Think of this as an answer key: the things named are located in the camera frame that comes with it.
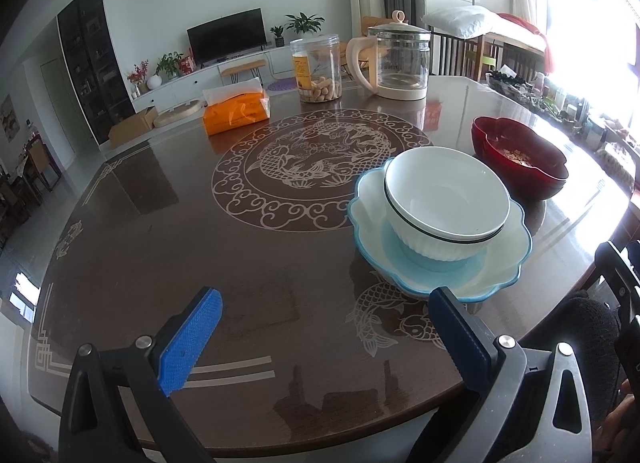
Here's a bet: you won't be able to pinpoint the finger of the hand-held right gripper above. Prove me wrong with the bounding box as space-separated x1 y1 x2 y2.
595 241 640 314

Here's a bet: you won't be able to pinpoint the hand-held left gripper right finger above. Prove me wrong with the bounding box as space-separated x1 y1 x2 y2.
419 285 596 463

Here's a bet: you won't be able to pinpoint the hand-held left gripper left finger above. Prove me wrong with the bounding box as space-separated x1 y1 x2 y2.
57 286 224 463

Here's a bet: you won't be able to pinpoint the white ribbed bowl dark rim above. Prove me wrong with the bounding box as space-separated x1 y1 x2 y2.
384 163 507 263

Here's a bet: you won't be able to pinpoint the red flower-shaped plate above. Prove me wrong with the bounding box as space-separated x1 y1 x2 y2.
472 128 569 191
471 116 569 181
475 138 568 201

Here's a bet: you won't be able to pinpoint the scalloped bowl with blue inside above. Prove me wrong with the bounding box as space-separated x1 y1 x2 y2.
346 158 532 303

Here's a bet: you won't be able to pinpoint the black knit garment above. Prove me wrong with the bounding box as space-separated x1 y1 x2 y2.
517 290 623 424

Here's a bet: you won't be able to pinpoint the cluster of cosmetic bottles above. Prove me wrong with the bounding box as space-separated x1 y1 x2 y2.
530 73 591 124

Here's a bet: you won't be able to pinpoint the cardboard box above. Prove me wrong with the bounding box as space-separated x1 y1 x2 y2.
108 107 158 148

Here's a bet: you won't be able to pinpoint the round wooden tray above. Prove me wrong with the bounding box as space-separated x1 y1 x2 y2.
153 99 203 128

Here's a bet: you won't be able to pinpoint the orange tissue pack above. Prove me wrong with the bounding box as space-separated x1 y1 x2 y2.
202 85 271 137

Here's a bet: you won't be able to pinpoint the black tray with tissues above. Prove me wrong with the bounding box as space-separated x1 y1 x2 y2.
487 68 526 91

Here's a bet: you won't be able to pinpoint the wooden dining chair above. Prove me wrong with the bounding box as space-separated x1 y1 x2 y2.
22 138 63 194

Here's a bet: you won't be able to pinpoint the red cloth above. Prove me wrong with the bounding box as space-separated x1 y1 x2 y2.
500 13 556 71

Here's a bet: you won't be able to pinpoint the green stool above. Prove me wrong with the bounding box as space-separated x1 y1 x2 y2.
470 55 496 81

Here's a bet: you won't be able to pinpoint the white television cabinet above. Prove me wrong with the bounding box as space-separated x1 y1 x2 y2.
130 45 351 116

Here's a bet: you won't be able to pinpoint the red flowers in vase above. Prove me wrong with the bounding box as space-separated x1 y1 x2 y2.
127 60 150 94

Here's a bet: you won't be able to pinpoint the wooden top stool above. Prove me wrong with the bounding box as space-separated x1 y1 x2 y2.
220 58 268 88

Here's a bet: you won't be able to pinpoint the clear plastic snack jar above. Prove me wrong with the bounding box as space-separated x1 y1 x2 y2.
290 34 343 104

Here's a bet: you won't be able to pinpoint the black display cabinet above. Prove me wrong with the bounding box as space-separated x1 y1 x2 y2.
56 0 136 146

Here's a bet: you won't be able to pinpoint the white pillow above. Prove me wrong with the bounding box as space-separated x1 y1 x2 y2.
422 6 501 40

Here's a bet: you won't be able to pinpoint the black flat television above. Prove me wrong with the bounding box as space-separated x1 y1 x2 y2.
186 8 267 66

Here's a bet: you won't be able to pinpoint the large leafy potted plant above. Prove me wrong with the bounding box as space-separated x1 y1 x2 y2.
285 12 325 38

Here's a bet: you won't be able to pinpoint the wooden crib frame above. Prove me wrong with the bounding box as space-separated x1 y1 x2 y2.
430 28 546 84

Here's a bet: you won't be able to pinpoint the glass kettle with cream handle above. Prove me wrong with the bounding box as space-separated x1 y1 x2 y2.
346 10 432 101

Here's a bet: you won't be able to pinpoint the framed wall picture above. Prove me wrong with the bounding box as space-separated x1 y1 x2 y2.
0 95 16 144

